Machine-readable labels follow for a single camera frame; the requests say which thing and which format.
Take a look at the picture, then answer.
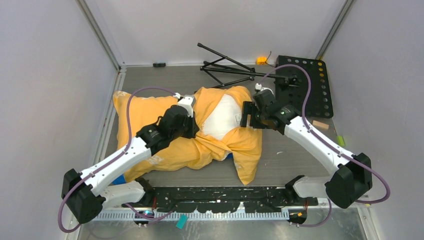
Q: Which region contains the black folded tripod stand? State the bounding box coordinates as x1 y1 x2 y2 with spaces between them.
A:
197 42 299 88

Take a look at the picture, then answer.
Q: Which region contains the yellow printed pillowcase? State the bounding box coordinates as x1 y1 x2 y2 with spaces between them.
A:
113 86 263 185

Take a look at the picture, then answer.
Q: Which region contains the orange tape roll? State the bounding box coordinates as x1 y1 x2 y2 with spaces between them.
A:
255 56 268 65

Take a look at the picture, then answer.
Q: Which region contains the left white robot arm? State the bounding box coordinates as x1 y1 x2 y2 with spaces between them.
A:
61 103 199 224

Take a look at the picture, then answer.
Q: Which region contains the white slotted cable duct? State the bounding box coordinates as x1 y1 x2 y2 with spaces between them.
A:
93 209 290 221

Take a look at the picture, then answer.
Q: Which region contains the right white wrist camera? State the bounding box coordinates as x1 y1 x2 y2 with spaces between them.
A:
254 83 274 96

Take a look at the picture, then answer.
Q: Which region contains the wooden block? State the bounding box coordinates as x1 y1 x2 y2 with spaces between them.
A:
312 120 330 130

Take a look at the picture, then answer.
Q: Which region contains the black perforated metal plate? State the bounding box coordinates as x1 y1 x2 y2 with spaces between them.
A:
274 55 334 119

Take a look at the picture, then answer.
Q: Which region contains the white pillow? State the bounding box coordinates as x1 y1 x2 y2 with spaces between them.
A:
202 94 242 141

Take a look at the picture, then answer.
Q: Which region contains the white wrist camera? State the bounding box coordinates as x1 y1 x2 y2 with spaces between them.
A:
173 92 196 118
254 83 274 96

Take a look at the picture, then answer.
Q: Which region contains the green block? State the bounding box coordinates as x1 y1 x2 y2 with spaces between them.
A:
336 135 346 148

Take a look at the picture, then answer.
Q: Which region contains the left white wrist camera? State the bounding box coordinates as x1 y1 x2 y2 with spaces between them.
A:
173 92 196 118

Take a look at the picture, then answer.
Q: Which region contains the teal tape piece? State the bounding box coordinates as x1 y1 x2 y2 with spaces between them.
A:
175 214 189 230

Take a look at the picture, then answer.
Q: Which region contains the blue cloth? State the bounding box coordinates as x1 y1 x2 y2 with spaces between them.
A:
111 152 233 185

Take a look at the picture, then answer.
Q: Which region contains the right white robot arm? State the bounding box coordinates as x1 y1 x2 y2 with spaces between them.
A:
240 89 373 209

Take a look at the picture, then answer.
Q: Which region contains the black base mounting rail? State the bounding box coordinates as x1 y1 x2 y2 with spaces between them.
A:
130 186 318 214

